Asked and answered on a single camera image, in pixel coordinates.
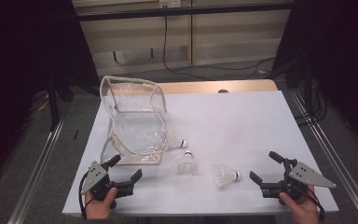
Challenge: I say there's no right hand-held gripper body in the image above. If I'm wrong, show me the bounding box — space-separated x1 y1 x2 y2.
260 158 337 200

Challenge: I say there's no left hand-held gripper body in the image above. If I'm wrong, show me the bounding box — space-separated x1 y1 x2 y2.
80 161 134 202

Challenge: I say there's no white feather shuttlecock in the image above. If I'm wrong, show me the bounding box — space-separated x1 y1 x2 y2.
176 150 198 175
167 136 188 150
212 163 241 189

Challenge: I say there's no transparent bag with beige trim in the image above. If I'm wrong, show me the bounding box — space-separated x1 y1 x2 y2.
98 75 171 166

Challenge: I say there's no person's left hand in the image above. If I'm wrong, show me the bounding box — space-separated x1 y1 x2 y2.
85 187 119 220

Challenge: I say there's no person's right hand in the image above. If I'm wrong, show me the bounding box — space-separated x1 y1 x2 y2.
279 185 321 224

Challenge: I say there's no white table cover sheet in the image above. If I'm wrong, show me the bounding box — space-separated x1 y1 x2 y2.
62 90 339 217

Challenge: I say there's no black curtain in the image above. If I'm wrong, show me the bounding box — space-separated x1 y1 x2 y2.
0 0 101 188
271 0 358 153

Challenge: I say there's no black horizontal bar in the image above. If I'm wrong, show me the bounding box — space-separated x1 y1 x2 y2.
76 2 295 22

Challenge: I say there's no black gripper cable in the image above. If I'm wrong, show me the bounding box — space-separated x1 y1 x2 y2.
78 172 90 220
292 185 326 222

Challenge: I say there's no aluminium floor rail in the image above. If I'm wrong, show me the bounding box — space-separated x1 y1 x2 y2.
290 90 358 224
7 116 66 224

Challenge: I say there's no black cable bundle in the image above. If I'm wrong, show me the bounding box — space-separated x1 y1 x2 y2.
295 80 328 125

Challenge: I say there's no black stand post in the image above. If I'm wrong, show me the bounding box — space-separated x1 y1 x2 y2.
48 76 60 132

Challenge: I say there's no long black floor cable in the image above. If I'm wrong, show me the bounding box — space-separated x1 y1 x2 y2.
162 13 276 81

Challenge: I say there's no white wall outlet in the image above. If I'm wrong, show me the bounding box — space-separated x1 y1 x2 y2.
158 0 182 8

